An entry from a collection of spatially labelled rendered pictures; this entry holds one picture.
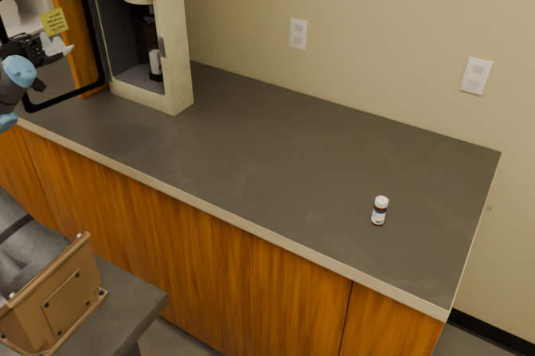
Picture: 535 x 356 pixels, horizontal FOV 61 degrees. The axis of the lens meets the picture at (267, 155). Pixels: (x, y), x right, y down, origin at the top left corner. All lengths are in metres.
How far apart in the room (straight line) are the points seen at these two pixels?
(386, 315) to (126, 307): 0.64
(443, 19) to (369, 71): 0.31
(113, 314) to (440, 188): 0.94
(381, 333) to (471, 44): 0.89
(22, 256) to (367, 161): 0.98
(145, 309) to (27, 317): 0.24
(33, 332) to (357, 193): 0.86
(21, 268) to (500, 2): 1.36
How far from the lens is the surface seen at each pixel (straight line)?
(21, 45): 1.45
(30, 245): 0.96
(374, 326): 1.32
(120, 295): 1.12
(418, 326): 1.25
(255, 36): 1.86
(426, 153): 1.56
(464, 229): 1.32
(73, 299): 1.04
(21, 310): 0.96
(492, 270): 2.03
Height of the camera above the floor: 1.81
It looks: 37 degrees down
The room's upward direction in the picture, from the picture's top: 1 degrees clockwise
